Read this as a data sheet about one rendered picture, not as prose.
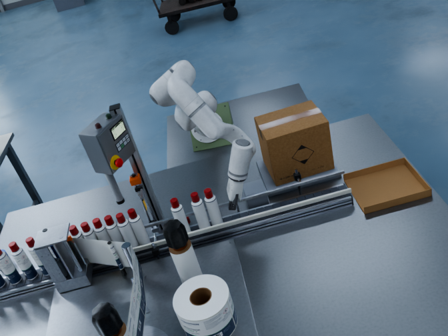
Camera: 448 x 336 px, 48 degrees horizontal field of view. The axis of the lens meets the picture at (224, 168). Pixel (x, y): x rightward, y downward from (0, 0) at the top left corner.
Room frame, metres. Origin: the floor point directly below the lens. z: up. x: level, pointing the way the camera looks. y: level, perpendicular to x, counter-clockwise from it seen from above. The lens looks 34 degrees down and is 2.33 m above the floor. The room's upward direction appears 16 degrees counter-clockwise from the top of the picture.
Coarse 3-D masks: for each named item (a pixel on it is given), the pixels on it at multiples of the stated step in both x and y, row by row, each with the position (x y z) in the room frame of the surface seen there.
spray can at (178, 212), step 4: (172, 200) 1.72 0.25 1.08; (176, 200) 1.71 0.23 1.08; (172, 204) 1.70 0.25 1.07; (176, 204) 1.70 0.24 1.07; (180, 204) 1.73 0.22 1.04; (172, 208) 1.71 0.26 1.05; (176, 208) 1.70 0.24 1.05; (180, 208) 1.70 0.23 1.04; (172, 212) 1.70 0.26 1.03; (176, 212) 1.69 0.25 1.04; (180, 212) 1.69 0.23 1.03; (184, 212) 1.71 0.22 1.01; (176, 216) 1.69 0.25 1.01; (180, 216) 1.69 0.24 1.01; (184, 216) 1.70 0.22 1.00; (180, 220) 1.69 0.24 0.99; (184, 220) 1.70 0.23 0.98; (184, 224) 1.69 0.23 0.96; (188, 224) 1.71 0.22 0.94; (188, 228) 1.70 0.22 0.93; (188, 232) 1.70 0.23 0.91
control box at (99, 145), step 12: (96, 120) 1.84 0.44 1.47; (84, 132) 1.77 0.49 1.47; (96, 132) 1.74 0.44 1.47; (108, 132) 1.76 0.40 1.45; (84, 144) 1.76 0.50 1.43; (96, 144) 1.72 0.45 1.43; (108, 144) 1.74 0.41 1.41; (132, 144) 1.84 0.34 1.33; (96, 156) 1.74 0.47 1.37; (108, 156) 1.72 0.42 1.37; (120, 156) 1.77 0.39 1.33; (96, 168) 1.75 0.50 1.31; (108, 168) 1.72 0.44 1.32
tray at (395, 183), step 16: (400, 160) 1.84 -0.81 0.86; (352, 176) 1.84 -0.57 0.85; (368, 176) 1.83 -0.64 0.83; (384, 176) 1.80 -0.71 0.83; (400, 176) 1.76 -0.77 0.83; (416, 176) 1.72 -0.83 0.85; (352, 192) 1.75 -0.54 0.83; (368, 192) 1.72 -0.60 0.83; (384, 192) 1.69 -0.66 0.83; (400, 192) 1.66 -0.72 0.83; (416, 192) 1.63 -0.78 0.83; (368, 208) 1.59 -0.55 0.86; (384, 208) 1.59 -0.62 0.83
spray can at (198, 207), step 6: (192, 198) 1.71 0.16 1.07; (198, 198) 1.71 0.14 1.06; (192, 204) 1.71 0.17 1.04; (198, 204) 1.70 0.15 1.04; (198, 210) 1.69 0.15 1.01; (204, 210) 1.70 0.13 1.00; (198, 216) 1.69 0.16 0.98; (204, 216) 1.70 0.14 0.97; (198, 222) 1.70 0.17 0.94; (204, 222) 1.69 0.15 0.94
